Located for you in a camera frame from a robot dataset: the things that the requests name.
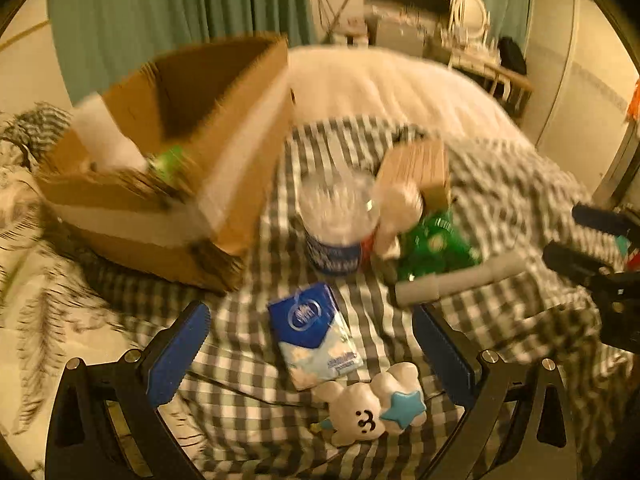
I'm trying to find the grey checked blanket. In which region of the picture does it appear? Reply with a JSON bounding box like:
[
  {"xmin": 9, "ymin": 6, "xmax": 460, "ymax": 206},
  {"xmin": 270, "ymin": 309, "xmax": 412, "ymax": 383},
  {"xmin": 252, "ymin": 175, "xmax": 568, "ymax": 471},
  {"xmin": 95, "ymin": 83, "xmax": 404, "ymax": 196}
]
[{"xmin": 165, "ymin": 115, "xmax": 631, "ymax": 480}]

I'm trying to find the white oval mirror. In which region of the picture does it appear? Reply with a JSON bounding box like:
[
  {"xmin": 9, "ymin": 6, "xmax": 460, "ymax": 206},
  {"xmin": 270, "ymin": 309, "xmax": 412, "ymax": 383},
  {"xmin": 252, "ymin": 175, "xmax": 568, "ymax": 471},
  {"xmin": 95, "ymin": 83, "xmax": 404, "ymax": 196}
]
[{"xmin": 450, "ymin": 0, "xmax": 491, "ymax": 41}]

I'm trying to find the white wardrobe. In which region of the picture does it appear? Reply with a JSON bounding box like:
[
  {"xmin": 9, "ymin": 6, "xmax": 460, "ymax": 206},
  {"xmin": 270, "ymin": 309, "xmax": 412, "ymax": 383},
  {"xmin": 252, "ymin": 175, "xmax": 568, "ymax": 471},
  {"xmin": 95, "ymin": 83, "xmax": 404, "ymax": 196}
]
[{"xmin": 520, "ymin": 0, "xmax": 640, "ymax": 196}]

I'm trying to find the large cardboard box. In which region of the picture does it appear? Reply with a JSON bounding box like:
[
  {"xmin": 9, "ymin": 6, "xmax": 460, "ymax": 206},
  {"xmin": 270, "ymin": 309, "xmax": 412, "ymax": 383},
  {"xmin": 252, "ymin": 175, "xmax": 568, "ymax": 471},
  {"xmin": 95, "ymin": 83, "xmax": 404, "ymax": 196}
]
[{"xmin": 35, "ymin": 32, "xmax": 296, "ymax": 295}]

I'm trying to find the white plush toy blue star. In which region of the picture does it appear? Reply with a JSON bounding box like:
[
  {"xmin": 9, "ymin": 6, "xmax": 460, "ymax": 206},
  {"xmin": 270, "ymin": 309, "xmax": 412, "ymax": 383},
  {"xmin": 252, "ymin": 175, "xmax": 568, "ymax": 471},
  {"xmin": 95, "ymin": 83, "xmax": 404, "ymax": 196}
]
[{"xmin": 315, "ymin": 362, "xmax": 428, "ymax": 448}]

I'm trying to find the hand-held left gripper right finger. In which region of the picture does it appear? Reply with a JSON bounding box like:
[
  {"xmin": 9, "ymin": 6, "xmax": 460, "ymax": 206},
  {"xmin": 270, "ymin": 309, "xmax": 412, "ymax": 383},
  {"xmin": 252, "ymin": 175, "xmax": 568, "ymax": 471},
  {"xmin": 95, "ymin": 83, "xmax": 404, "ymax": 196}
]
[{"xmin": 411, "ymin": 304, "xmax": 583, "ymax": 480}]

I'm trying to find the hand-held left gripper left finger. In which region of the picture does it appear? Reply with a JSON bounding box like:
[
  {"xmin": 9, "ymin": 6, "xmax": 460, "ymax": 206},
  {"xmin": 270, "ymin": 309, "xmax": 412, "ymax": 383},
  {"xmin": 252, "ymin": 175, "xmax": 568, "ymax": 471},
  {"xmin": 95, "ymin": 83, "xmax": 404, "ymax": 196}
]
[{"xmin": 45, "ymin": 301, "xmax": 211, "ymax": 480}]

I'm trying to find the clear cotton swab container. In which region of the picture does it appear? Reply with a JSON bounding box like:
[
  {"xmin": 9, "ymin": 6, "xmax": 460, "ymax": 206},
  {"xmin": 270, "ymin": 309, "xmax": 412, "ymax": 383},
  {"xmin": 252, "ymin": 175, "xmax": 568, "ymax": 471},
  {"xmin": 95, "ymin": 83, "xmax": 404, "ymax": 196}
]
[{"xmin": 298, "ymin": 170, "xmax": 383, "ymax": 276}]

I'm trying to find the green plastic bag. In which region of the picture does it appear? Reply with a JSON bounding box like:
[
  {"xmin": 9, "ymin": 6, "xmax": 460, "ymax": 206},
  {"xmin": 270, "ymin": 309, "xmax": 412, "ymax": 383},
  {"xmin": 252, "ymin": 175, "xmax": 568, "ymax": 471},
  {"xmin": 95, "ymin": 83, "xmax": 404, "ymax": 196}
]
[{"xmin": 395, "ymin": 210, "xmax": 483, "ymax": 281}]

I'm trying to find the small brown cardboard box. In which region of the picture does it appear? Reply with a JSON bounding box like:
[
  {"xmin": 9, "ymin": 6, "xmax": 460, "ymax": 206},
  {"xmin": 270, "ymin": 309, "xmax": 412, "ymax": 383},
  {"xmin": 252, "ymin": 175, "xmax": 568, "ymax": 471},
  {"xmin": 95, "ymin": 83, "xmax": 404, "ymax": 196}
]
[{"xmin": 375, "ymin": 139, "xmax": 451, "ymax": 211}]

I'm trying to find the white roll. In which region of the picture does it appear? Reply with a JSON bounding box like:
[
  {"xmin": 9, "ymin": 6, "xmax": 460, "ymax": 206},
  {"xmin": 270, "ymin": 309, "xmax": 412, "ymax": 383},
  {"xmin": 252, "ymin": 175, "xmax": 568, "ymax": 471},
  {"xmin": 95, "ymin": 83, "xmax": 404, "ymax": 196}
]
[{"xmin": 395, "ymin": 252, "xmax": 526, "ymax": 307}]

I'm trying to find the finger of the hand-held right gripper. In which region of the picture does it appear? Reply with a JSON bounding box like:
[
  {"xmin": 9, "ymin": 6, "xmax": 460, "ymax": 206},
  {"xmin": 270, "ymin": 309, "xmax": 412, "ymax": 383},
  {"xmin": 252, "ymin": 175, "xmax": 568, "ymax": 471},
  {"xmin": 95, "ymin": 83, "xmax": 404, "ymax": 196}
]
[
  {"xmin": 572, "ymin": 203, "xmax": 640, "ymax": 241},
  {"xmin": 542, "ymin": 241, "xmax": 626, "ymax": 286}
]

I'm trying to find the black bag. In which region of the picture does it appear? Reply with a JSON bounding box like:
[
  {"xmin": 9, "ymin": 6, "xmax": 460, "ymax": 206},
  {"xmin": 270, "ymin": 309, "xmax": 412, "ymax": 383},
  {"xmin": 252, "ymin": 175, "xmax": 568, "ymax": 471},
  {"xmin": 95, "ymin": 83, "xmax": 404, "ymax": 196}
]
[{"xmin": 497, "ymin": 37, "xmax": 528, "ymax": 76}]

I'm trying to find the green packet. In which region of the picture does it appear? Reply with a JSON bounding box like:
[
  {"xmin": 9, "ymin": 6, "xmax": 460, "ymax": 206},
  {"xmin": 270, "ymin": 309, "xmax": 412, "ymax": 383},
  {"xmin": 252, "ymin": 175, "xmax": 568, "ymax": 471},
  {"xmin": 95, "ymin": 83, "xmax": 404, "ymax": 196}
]
[{"xmin": 150, "ymin": 146, "xmax": 188, "ymax": 181}]

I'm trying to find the leaf printed blanket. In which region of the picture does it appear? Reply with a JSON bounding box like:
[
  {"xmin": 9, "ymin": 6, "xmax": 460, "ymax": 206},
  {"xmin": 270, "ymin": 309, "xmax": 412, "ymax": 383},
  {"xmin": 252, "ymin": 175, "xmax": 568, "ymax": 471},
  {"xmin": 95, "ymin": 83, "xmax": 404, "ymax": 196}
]
[{"xmin": 0, "ymin": 140, "xmax": 201, "ymax": 480}]

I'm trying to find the white quilt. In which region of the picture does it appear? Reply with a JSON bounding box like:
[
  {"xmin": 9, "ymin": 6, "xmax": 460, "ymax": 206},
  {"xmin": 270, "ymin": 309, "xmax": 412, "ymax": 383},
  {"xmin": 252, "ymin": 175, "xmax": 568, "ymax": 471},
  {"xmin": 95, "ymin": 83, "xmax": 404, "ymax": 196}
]
[{"xmin": 287, "ymin": 45, "xmax": 536, "ymax": 151}]

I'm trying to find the white foam piece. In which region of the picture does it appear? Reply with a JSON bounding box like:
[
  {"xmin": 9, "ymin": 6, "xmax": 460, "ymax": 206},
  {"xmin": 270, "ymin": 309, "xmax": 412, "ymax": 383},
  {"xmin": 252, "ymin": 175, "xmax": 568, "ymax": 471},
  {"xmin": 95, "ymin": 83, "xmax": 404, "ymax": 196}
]
[{"xmin": 70, "ymin": 92, "xmax": 148, "ymax": 171}]

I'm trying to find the blue tissue pack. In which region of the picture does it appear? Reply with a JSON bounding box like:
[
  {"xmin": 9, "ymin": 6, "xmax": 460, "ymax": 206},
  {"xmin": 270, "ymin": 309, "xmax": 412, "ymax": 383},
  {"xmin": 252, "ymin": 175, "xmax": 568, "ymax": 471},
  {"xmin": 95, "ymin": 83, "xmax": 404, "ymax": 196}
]
[{"xmin": 267, "ymin": 282, "xmax": 366, "ymax": 392}]

